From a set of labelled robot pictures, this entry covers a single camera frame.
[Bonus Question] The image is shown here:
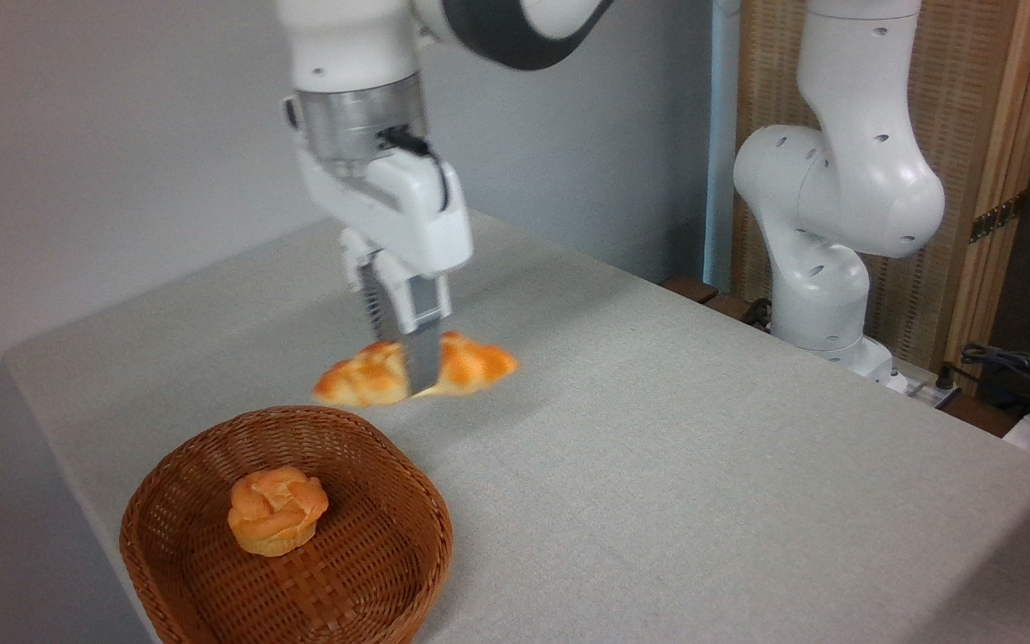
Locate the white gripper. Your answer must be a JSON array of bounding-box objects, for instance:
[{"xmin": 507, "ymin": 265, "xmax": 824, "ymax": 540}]
[{"xmin": 296, "ymin": 148, "xmax": 474, "ymax": 395}]

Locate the long braided bread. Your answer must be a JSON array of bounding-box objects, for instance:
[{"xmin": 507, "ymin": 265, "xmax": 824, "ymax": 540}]
[{"xmin": 312, "ymin": 332, "xmax": 520, "ymax": 409}]

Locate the round bread bun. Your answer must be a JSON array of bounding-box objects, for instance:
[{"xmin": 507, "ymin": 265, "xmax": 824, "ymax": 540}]
[{"xmin": 227, "ymin": 466, "xmax": 330, "ymax": 557}]

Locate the brown wicker basket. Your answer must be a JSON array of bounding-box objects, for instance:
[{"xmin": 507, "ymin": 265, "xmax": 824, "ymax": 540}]
[{"xmin": 119, "ymin": 405, "xmax": 454, "ymax": 644}]

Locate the grey tablecloth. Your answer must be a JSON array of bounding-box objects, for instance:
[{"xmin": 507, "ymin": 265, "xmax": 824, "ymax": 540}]
[{"xmin": 1, "ymin": 210, "xmax": 1030, "ymax": 644}]

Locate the light blue vertical pipe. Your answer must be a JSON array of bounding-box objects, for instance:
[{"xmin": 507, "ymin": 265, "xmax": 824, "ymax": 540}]
[{"xmin": 703, "ymin": 0, "xmax": 741, "ymax": 292}]

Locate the wood rattan folding screen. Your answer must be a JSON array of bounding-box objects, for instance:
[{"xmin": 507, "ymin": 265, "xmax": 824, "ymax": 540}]
[{"xmin": 734, "ymin": 0, "xmax": 1030, "ymax": 394}]

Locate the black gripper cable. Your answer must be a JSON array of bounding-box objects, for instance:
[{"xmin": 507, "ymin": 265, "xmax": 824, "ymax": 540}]
[{"xmin": 379, "ymin": 130, "xmax": 450, "ymax": 212}]

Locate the black cable bundle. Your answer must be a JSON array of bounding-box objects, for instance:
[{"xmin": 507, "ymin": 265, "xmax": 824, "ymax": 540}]
[{"xmin": 935, "ymin": 343, "xmax": 1030, "ymax": 423}]

